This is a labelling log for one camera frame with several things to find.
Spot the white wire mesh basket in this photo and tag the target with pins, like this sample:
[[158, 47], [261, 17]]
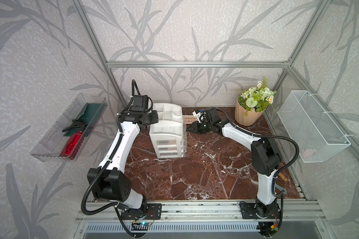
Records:
[[311, 126]]

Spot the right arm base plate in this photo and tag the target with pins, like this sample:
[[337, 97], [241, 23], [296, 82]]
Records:
[[258, 210]]

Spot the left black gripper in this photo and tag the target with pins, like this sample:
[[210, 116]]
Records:
[[155, 119]]

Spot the pink object in basket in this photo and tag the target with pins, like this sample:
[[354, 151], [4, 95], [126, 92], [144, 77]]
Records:
[[308, 153]]

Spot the pink postcard red characters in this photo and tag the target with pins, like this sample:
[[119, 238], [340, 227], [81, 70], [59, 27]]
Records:
[[189, 119]]

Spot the aluminium front rail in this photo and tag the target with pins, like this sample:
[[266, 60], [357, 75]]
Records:
[[229, 211]]

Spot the clear plastic wall tray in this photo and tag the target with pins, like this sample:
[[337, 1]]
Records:
[[67, 137]]

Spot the white green artificial flowers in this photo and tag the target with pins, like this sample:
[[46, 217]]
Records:
[[258, 98]]

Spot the green cloth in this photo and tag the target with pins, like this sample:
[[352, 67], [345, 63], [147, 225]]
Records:
[[90, 114]]

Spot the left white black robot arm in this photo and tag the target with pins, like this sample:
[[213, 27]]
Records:
[[108, 181]]

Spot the white plastic drawer organizer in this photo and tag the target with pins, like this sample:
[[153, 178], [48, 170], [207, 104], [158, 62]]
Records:
[[168, 136]]

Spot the beige flower pot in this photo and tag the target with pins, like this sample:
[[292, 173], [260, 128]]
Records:
[[245, 117]]

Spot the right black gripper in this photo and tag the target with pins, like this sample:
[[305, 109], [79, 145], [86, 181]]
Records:
[[194, 127]]

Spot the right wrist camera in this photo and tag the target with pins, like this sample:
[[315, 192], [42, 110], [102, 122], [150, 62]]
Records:
[[199, 115]]

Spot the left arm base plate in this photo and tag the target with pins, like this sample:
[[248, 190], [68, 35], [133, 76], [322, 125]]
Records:
[[150, 211]]

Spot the black clamp tool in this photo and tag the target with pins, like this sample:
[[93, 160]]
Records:
[[75, 124]]

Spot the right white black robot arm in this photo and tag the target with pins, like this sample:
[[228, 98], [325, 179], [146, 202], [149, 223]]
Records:
[[265, 156]]

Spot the red brush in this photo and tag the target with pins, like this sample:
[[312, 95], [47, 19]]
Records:
[[73, 145]]

